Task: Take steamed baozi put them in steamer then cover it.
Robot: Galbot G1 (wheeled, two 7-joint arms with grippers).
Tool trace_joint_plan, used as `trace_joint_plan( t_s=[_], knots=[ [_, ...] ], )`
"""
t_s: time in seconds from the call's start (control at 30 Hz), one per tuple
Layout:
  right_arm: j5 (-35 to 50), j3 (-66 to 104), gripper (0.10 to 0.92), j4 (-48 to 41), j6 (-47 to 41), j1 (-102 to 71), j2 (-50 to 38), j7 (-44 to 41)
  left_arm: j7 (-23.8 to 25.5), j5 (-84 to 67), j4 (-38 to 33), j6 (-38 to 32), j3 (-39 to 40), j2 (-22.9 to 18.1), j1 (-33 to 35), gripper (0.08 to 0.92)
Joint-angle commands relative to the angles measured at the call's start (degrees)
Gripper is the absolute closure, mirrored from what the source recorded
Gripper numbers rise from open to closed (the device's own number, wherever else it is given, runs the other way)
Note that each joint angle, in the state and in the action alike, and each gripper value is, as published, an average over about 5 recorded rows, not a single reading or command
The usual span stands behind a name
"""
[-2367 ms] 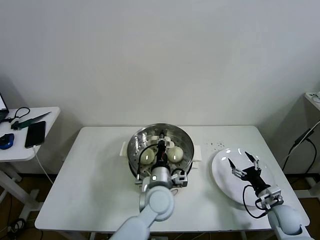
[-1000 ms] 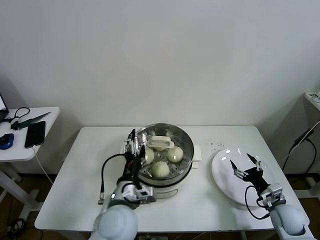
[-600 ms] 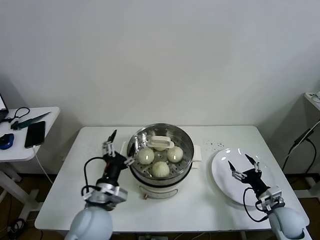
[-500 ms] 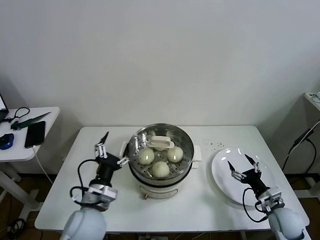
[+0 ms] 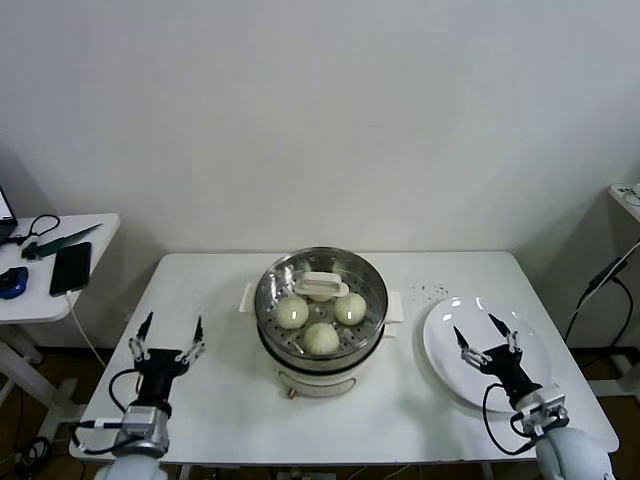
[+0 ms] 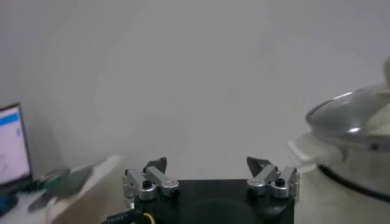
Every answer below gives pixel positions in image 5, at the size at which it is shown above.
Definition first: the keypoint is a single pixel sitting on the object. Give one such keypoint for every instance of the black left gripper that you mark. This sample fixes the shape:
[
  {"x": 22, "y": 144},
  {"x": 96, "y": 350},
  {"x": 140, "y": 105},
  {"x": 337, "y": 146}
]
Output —
[{"x": 160, "y": 372}]

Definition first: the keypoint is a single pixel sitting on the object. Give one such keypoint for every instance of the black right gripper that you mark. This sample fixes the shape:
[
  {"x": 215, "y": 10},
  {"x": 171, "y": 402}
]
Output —
[{"x": 507, "y": 370}]

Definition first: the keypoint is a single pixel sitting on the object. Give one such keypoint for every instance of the white steamed baozi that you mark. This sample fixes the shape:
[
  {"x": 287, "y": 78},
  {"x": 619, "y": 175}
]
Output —
[
  {"x": 321, "y": 339},
  {"x": 292, "y": 313},
  {"x": 350, "y": 308},
  {"x": 320, "y": 298}
]

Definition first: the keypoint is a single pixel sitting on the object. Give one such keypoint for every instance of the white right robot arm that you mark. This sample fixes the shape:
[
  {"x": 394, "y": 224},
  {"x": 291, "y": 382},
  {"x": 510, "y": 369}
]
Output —
[{"x": 575, "y": 450}]

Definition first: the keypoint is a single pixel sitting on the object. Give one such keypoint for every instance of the perforated steel steamer basket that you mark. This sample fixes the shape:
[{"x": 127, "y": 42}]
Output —
[{"x": 381, "y": 320}]

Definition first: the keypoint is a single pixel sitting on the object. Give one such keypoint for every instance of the stainless steel steamer pot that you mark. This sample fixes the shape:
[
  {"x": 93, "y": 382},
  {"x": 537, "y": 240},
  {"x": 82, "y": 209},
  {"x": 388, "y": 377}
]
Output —
[{"x": 315, "y": 385}]

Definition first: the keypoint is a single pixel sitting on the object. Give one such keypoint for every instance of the white round plate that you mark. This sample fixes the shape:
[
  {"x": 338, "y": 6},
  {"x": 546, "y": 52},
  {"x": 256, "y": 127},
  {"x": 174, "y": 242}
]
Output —
[{"x": 450, "y": 370}]

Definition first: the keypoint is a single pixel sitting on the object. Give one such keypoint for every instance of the dark crumbs scatter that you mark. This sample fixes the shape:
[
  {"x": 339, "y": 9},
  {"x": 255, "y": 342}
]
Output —
[{"x": 425, "y": 290}]

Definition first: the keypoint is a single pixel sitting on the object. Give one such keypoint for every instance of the black smartphone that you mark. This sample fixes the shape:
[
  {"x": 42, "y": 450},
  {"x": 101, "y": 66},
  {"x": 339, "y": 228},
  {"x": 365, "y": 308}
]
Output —
[{"x": 70, "y": 270}]

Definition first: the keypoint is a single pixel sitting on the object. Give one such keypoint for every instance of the white side table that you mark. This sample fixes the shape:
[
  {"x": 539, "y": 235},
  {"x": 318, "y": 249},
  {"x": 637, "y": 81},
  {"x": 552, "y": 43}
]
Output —
[{"x": 100, "y": 235}]

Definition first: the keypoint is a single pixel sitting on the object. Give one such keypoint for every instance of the green black flat strip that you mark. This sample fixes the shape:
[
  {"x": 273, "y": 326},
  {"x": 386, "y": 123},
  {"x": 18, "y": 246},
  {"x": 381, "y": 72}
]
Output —
[{"x": 60, "y": 242}]

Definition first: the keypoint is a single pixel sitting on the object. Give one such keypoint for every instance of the small black adapter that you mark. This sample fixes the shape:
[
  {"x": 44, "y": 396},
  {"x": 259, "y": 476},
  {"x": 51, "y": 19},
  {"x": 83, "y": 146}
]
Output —
[{"x": 30, "y": 250}]

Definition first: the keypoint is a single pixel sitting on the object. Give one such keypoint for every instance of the blue computer mouse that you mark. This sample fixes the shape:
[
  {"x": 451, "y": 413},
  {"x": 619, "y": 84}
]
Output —
[{"x": 11, "y": 284}]

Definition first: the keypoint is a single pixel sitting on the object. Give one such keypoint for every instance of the black laptop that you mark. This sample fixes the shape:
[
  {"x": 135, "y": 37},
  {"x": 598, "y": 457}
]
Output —
[{"x": 5, "y": 210}]

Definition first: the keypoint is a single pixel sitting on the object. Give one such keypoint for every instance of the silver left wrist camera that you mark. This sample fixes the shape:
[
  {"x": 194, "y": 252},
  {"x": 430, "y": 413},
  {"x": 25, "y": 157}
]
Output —
[{"x": 142, "y": 422}]

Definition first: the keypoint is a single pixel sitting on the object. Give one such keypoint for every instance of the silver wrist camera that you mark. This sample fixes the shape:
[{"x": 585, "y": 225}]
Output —
[
  {"x": 142, "y": 422},
  {"x": 545, "y": 410}
]

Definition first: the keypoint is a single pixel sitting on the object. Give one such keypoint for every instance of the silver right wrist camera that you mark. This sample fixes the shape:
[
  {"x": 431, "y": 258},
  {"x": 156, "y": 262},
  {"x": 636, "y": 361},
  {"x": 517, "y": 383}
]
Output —
[{"x": 545, "y": 410}]

